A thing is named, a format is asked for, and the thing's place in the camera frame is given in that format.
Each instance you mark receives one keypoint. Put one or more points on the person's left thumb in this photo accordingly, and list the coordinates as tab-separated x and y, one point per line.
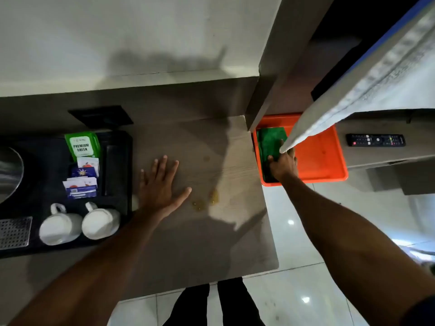
181	198

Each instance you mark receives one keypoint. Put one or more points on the yellow liquid spill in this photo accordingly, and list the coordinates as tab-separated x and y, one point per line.
204	202

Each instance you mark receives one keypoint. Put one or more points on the green cleaning cloth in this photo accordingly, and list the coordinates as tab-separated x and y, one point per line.
270	142

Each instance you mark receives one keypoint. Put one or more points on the person's left little finger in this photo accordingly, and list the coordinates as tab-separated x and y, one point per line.
142	179

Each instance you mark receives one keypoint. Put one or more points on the person's dark right sleeve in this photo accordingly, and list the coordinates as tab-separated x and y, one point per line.
419	312

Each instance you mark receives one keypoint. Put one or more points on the white ceramic cup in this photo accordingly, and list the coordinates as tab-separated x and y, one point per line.
101	221
60	227

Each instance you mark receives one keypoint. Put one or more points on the grey side desk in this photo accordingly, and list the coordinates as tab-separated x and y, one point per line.
387	156

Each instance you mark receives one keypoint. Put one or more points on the person's leg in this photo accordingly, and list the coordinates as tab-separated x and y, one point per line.
190	307
238	302

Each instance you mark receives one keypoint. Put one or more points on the green tea packet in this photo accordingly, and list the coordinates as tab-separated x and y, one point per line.
82	145

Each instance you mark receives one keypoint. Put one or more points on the person's right thumb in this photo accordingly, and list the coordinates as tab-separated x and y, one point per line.
272	160

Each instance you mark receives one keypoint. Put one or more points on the person's left forearm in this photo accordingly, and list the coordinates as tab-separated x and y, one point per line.
91	271

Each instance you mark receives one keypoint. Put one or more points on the orange plastic tray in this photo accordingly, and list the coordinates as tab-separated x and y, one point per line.
319	159

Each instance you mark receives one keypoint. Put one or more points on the person's right forearm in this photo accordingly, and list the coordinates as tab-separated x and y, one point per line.
346	247

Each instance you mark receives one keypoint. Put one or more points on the black remote control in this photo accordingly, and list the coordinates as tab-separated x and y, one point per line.
375	139

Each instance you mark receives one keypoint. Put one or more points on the black wall socket plate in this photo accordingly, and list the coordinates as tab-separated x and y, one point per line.
100	116

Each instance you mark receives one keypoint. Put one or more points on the perforated metal grate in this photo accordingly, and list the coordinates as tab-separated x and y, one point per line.
13	232

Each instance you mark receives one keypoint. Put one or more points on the black serving tray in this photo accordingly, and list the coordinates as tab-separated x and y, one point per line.
44	193

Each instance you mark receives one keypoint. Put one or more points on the grey panel with blue edge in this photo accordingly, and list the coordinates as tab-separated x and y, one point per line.
380	84

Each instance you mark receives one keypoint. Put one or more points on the person's right leg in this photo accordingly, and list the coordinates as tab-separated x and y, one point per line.
238	302

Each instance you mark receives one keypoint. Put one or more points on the white sachet with red print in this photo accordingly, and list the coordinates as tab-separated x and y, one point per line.
89	163

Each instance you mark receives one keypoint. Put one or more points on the person's left leg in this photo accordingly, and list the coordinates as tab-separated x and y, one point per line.
190	307

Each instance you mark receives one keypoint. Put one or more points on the person's right hand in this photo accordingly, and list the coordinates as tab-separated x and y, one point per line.
283	166

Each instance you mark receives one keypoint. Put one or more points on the steel kettle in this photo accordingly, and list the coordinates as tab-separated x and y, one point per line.
8	173

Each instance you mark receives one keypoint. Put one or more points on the grey cabinet column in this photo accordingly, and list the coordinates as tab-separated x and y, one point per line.
282	57

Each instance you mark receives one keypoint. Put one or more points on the white and blue sachet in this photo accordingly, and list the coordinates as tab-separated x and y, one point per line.
80	188

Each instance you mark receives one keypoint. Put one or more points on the person's left hand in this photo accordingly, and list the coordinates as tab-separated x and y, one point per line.
156	196

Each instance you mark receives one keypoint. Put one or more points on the person's left middle finger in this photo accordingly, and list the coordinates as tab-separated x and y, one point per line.
162	168

